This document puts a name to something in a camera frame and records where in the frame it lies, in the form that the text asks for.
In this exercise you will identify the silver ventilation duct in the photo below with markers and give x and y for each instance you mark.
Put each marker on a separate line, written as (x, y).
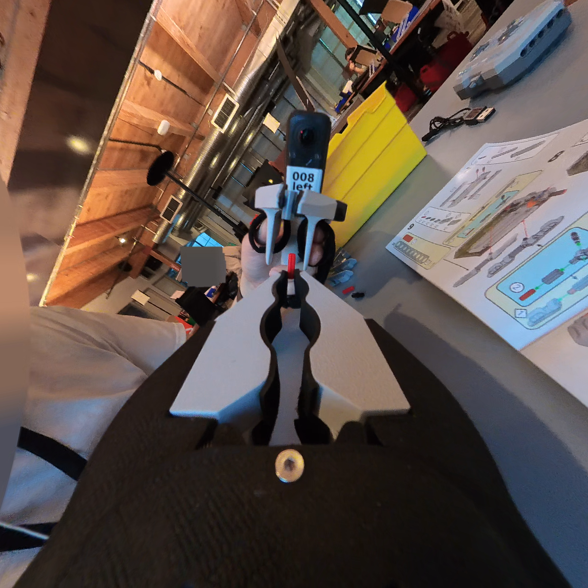
(202, 165)

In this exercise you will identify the white vent grille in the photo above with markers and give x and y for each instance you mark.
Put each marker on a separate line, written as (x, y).
(225, 114)
(171, 207)

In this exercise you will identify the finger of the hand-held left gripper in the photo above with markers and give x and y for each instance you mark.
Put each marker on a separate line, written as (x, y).
(271, 197)
(317, 204)

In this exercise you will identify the open instruction booklet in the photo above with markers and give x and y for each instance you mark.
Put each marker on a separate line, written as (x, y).
(505, 229)

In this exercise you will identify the grey toy battery hub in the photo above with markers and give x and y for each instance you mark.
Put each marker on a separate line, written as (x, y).
(510, 50)

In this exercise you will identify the red toy axle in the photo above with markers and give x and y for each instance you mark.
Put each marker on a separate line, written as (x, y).
(292, 264)

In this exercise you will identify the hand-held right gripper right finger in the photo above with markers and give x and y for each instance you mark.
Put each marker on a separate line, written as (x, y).
(353, 367)

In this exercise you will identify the grey desk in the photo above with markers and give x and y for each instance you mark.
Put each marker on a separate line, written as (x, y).
(459, 321)

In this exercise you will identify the yellow plastic bin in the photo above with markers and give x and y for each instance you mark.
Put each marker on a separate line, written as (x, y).
(367, 165)

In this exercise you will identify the grey toy connector piece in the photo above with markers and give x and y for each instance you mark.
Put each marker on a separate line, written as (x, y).
(347, 264)
(340, 276)

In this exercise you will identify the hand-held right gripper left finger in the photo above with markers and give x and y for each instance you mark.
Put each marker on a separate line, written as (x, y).
(220, 367)

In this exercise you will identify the red plastic container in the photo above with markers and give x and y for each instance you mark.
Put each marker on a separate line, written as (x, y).
(448, 59)

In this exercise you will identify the person's left hand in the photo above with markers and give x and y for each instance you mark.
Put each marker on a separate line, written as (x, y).
(255, 275)

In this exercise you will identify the white ceiling device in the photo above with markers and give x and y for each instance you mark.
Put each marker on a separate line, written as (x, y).
(163, 127)

